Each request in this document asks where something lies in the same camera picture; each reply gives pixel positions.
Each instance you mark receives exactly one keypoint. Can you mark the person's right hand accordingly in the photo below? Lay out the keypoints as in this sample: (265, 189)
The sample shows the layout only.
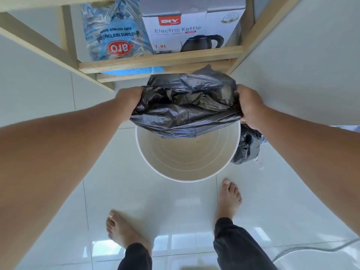
(251, 108)

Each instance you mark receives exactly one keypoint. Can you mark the person's left hand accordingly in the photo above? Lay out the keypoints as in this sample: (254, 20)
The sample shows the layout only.
(126, 102)

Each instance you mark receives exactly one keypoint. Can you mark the black plastic trash bag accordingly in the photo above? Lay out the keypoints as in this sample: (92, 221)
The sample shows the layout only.
(185, 104)

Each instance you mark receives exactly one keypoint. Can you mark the person's right forearm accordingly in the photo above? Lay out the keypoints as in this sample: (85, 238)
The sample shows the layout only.
(315, 157)

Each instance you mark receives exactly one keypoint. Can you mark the person's left forearm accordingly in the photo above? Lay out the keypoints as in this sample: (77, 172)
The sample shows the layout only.
(50, 163)

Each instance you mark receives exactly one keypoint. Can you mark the blue packet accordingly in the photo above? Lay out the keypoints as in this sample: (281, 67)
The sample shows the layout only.
(132, 71)

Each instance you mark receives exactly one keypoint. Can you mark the black full trash bag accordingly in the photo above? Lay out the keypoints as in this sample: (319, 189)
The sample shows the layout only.
(245, 149)

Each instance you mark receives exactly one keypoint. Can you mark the wooden shelf rack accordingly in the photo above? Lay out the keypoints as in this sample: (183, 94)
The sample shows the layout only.
(157, 60)

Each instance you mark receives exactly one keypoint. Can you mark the blue sugar sachet bag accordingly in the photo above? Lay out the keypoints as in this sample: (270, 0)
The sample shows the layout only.
(115, 30)

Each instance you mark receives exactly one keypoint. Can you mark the white round waste bin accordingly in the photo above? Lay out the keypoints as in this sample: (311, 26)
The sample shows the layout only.
(188, 157)

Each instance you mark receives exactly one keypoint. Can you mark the person's right foot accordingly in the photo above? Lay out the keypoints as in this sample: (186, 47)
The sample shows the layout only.
(228, 199)

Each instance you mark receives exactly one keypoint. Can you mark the person's foot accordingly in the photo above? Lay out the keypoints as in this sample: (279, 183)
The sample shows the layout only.
(228, 199)
(125, 230)

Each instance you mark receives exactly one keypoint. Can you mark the white kettle box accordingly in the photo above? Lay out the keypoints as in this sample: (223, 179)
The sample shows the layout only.
(194, 28)

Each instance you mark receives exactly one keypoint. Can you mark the person's left foot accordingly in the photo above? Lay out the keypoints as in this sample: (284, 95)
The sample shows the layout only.
(125, 230)

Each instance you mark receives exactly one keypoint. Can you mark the person's right dark trouser leg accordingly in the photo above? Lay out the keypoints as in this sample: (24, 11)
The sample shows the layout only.
(239, 246)

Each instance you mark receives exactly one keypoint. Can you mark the person's dark trouser leg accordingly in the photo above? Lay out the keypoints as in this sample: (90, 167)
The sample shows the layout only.
(136, 257)
(239, 246)

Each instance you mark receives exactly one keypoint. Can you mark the person's left dark trouser leg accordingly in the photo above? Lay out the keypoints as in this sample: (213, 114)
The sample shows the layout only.
(136, 257)

